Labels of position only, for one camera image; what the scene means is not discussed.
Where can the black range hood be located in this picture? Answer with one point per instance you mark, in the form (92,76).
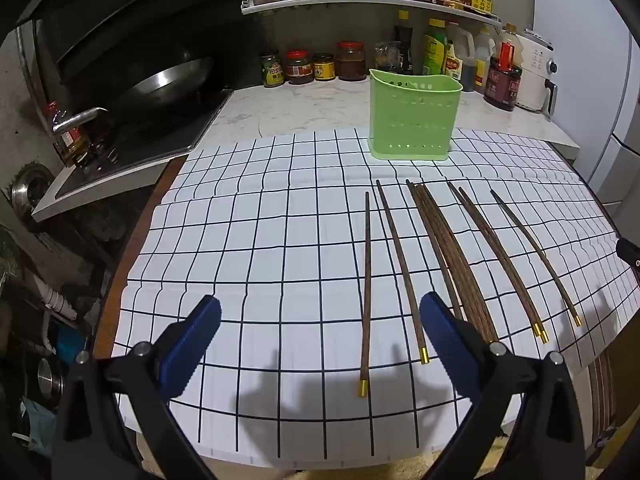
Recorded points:
(125,0)

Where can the white wall shelf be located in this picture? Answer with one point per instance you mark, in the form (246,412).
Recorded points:
(350,5)

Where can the clear jug with yellow label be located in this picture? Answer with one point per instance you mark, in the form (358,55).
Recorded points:
(483,65)

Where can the grey refrigerator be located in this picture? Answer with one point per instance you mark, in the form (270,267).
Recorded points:
(625,125)

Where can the round metal drain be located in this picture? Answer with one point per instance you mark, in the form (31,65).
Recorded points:
(30,192)

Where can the yellow label jar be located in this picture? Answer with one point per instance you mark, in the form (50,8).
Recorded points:
(324,69)

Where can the small steel pot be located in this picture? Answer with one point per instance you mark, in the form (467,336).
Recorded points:
(50,377)

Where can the green bottle with yellow cap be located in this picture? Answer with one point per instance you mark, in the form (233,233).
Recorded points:
(435,50)

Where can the green label jar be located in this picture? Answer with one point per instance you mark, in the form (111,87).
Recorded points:
(272,72)

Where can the wooden chopstick with gold tip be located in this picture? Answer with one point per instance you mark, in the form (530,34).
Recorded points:
(401,270)
(430,240)
(448,260)
(496,260)
(460,260)
(504,260)
(543,260)
(366,285)

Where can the dark soy jar red cap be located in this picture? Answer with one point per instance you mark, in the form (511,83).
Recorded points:
(502,87)

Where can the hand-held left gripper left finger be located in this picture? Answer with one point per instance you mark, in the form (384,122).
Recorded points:
(195,345)

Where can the slim dark sauce bottle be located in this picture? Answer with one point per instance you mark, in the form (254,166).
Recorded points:
(404,45)

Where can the white air fryer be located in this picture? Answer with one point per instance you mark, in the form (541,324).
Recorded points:
(535,70)

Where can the small clear glass jar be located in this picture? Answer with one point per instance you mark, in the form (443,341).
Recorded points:
(387,57)

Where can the red lid sauce jar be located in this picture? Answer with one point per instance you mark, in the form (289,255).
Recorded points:
(299,69)

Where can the clear jug with dark liquid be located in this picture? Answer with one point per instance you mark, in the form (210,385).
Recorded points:
(462,57)

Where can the white black-grid tablecloth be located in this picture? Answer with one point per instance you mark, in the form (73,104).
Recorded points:
(280,260)

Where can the yellow fluffy rug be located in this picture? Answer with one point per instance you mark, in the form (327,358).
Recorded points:
(360,472)

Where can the black glass cooktop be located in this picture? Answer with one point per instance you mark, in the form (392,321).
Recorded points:
(165,135)

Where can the oil bottle with yellow cap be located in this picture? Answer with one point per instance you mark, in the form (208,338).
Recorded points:
(510,37)

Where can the green plastic utensil holder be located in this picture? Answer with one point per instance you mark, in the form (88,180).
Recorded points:
(412,115)

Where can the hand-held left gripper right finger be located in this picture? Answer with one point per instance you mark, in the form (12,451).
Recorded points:
(447,345)

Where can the white plastic pipe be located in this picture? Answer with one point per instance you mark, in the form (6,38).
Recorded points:
(55,302)

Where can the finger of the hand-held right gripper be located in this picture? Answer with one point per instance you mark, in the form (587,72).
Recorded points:
(630,255)

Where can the large red lid dark jar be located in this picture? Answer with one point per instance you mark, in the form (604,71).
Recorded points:
(351,65)

